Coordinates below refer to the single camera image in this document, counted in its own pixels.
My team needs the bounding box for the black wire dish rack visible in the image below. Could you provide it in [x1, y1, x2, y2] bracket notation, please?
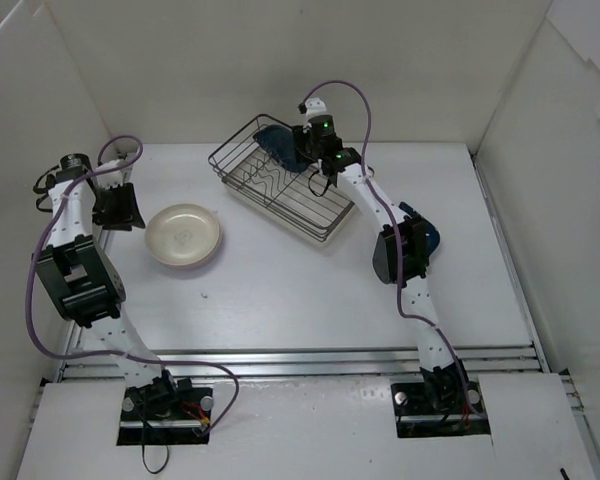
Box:
[208, 114, 354, 246]

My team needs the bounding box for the blue shell-shaped plate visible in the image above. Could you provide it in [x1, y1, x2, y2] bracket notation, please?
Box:
[399, 201, 441, 256]

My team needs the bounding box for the pink plate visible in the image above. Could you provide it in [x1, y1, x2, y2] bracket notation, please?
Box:
[146, 236, 222, 270]

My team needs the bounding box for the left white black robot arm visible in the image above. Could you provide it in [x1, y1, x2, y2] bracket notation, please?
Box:
[36, 153, 180, 420]

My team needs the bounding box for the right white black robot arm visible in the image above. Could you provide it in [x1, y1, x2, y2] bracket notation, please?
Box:
[292, 114, 467, 413]

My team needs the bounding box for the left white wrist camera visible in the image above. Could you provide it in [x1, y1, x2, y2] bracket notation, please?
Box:
[95, 159, 128, 190]

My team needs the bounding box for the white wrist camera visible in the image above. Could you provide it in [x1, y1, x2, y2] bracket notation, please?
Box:
[95, 159, 128, 190]
[298, 97, 328, 123]

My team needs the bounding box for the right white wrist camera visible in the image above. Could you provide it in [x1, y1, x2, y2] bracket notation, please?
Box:
[298, 97, 328, 123]

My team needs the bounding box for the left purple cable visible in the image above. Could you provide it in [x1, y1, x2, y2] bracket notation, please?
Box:
[25, 134, 239, 435]

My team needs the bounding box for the aluminium left rail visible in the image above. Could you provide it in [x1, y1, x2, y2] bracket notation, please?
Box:
[52, 152, 134, 384]

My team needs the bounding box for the aluminium rail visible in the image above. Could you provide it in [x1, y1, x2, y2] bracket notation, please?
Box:
[52, 152, 134, 384]
[62, 342, 544, 381]
[469, 152, 589, 436]

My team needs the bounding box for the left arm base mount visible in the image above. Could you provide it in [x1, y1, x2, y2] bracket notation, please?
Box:
[116, 385, 214, 446]

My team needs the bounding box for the black cable on floor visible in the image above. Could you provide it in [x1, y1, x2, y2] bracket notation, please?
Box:
[138, 414, 170, 474]

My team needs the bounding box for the aluminium front rail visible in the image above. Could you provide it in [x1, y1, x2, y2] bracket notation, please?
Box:
[62, 342, 544, 381]

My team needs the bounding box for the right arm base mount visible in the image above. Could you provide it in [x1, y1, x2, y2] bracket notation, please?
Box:
[390, 381, 491, 439]

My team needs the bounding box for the aluminium right rail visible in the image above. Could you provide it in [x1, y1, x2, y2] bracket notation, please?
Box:
[469, 152, 589, 436]

